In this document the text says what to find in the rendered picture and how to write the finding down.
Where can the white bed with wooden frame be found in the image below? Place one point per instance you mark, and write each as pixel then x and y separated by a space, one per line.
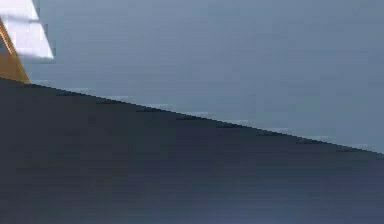
pixel 23 36

